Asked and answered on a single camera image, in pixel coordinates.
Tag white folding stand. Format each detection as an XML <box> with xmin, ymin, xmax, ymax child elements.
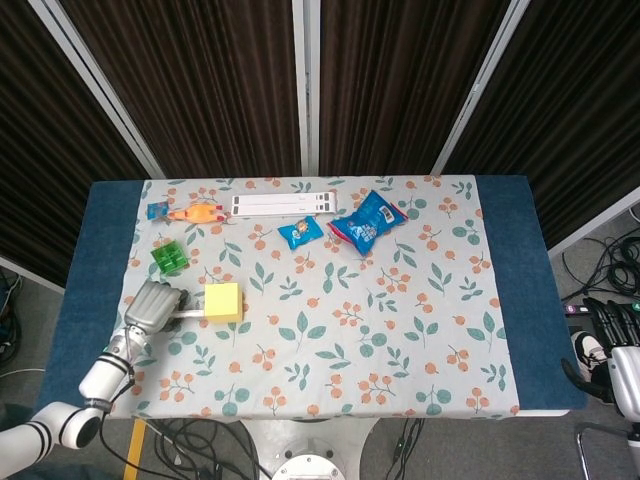
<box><xmin>231</xmin><ymin>192</ymin><xmax>339</xmax><ymax>218</ymax></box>

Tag white black sneaker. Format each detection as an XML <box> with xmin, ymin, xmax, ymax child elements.
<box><xmin>571</xmin><ymin>329</ymin><xmax>614</xmax><ymax>384</ymax></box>

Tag large blue snack bag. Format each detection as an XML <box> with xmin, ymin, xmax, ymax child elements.
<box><xmin>327</xmin><ymin>189</ymin><xmax>409</xmax><ymax>257</ymax></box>

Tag green plastic block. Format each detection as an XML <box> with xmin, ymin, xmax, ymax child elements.
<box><xmin>150</xmin><ymin>238</ymin><xmax>190</xmax><ymax>275</ymax></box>

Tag blue felt table cover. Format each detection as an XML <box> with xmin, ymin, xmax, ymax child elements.
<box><xmin>37</xmin><ymin>174</ymin><xmax>589</xmax><ymax>417</ymax></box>

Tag black cables under table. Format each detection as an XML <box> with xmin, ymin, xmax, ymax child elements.
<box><xmin>99</xmin><ymin>418</ymin><xmax>271</xmax><ymax>480</ymax></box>

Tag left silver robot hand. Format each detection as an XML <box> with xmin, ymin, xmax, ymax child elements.
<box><xmin>123</xmin><ymin>279</ymin><xmax>194</xmax><ymax>335</ymax></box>

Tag metal chair leg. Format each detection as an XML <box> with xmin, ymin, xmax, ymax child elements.
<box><xmin>574</xmin><ymin>422</ymin><xmax>640</xmax><ymax>480</ymax></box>

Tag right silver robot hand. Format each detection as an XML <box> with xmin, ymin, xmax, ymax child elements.
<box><xmin>560</xmin><ymin>297</ymin><xmax>640</xmax><ymax>419</ymax></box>

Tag floral patterned tablecloth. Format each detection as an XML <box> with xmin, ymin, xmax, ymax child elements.
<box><xmin>93</xmin><ymin>175</ymin><xmax>521</xmax><ymax>419</ymax></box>

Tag grey round robot base plate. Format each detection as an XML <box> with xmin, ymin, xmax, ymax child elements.
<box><xmin>272</xmin><ymin>452</ymin><xmax>356</xmax><ymax>480</ymax></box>

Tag black cable with green light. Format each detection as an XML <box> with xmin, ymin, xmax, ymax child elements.
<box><xmin>392</xmin><ymin>417</ymin><xmax>426</xmax><ymax>471</ymax></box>

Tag black floor cable bundle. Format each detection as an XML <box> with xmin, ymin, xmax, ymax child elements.
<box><xmin>562</xmin><ymin>234</ymin><xmax>640</xmax><ymax>301</ymax></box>

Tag white table pedestal base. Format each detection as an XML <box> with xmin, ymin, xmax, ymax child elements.
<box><xmin>237</xmin><ymin>417</ymin><xmax>377</xmax><ymax>480</ymax></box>

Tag yellow cube block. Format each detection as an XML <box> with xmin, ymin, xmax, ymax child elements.
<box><xmin>203</xmin><ymin>282</ymin><xmax>245</xmax><ymax>325</ymax></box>

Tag orange rubber chicken toy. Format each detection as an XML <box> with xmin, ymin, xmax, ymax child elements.
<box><xmin>166</xmin><ymin>201</ymin><xmax>231</xmax><ymax>225</ymax></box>

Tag blue and black floor cables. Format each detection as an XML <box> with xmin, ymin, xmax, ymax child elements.
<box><xmin>0</xmin><ymin>267</ymin><xmax>25</xmax><ymax>366</ymax></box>

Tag dark fabric partition panel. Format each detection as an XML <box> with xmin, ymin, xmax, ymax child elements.
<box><xmin>0</xmin><ymin>0</ymin><xmax>166</xmax><ymax>294</ymax></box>
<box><xmin>305</xmin><ymin>0</ymin><xmax>531</xmax><ymax>177</ymax></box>
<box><xmin>42</xmin><ymin>0</ymin><xmax>307</xmax><ymax>179</ymax></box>
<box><xmin>432</xmin><ymin>0</ymin><xmax>640</xmax><ymax>259</ymax></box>

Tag small blue snack bag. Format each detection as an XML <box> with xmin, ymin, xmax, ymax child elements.
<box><xmin>277</xmin><ymin>215</ymin><xmax>321</xmax><ymax>250</ymax></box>

